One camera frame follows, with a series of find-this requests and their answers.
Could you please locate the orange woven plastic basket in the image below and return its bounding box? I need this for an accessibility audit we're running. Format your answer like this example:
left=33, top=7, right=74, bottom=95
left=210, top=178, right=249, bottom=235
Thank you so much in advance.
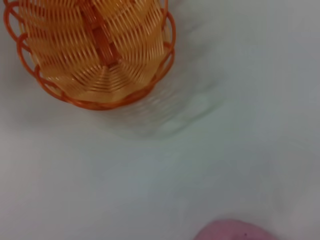
left=2, top=0, right=177, bottom=111

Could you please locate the pink peach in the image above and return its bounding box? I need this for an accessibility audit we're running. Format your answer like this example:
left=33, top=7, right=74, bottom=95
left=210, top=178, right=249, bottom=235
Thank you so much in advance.
left=193, top=218, right=277, bottom=240

